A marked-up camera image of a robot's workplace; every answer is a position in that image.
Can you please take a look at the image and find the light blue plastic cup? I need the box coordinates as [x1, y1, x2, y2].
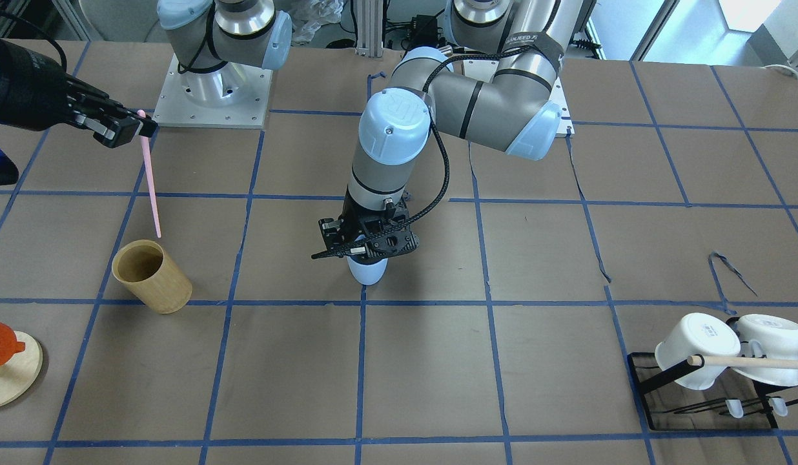
[346, 256, 389, 285]

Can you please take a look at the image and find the white mug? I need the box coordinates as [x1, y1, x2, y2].
[655, 313, 741, 370]
[732, 314, 798, 388]

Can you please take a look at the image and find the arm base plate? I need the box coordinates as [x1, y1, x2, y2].
[153, 57, 273, 129]
[549, 77, 575, 138]

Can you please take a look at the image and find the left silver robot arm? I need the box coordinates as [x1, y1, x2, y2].
[314, 1, 582, 265]

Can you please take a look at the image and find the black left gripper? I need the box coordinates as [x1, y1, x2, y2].
[311, 194, 419, 261]

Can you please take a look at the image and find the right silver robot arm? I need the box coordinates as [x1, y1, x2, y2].
[0, 1, 292, 148]

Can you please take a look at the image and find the pink chopstick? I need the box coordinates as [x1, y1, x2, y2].
[139, 135, 162, 238]

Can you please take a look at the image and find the white mug near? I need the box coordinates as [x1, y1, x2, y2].
[655, 313, 741, 370]

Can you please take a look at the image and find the wooden mug tree stand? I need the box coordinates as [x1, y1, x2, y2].
[0, 331, 44, 407]

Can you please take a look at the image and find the white mug far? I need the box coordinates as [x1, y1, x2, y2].
[732, 314, 798, 388]

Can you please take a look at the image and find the bamboo cylinder holder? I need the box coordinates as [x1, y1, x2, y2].
[112, 240, 192, 315]

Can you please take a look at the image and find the black wire mug rack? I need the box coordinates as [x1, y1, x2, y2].
[627, 351, 798, 432]

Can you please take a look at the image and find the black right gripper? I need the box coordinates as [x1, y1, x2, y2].
[0, 39, 159, 149]

